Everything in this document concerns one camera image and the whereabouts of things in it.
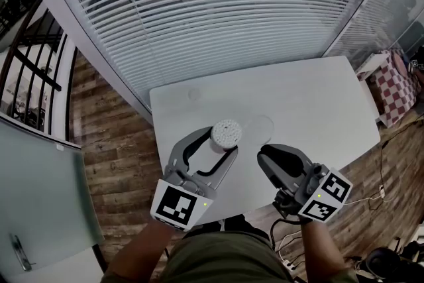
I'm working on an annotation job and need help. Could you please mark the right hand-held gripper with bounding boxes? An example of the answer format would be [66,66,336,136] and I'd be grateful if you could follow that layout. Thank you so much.
[257,143,354,223]

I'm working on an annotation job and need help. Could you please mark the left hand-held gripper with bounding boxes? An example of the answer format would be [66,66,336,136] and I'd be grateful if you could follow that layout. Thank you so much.
[150,126,239,232]

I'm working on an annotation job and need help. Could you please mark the cotton swab container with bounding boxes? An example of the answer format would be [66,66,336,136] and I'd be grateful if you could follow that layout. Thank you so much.
[210,118,243,155]

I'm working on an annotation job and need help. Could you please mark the clear jar lid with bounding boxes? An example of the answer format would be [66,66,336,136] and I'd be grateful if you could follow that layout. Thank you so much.
[246,114,275,139]

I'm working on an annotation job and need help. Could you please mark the person's left forearm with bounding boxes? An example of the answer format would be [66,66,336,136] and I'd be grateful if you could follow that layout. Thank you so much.
[101,220,176,283]

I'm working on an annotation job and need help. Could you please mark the person's right forearm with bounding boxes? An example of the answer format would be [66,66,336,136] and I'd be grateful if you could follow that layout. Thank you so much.
[299,217,352,283]

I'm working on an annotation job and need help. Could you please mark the person's black trousers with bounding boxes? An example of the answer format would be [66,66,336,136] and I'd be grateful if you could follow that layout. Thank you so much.
[198,213,271,241]

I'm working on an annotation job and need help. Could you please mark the person's green shirt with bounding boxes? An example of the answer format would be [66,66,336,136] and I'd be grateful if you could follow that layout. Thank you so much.
[99,230,360,283]

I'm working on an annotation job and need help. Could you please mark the red checkered table cloth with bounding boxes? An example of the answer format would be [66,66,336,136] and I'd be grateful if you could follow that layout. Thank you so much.
[372,48,420,129]

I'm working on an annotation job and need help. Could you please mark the white chair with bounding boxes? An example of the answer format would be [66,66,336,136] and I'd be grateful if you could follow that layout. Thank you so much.
[356,53,390,82]

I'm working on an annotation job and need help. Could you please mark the pink round cushion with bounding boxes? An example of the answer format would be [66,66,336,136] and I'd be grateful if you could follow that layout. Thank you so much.
[392,51,409,76]

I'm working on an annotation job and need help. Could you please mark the frosted glass door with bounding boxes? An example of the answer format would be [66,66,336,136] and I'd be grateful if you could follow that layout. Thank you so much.
[0,114,105,276]

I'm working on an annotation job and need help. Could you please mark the narrow white window blinds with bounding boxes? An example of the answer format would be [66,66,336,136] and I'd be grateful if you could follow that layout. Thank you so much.
[323,0,424,64]

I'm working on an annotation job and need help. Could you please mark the black metal railing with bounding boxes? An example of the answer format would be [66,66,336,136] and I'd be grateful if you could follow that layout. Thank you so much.
[0,0,79,140]

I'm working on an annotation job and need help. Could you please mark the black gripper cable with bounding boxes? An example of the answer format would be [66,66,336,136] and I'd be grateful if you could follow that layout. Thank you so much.
[268,217,304,251]

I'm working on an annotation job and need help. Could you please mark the black floor cable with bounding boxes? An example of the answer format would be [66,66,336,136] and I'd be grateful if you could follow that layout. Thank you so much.
[367,122,424,213]

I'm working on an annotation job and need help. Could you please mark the metal door handle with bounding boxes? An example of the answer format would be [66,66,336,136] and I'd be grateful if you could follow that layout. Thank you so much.
[9,233,36,272]

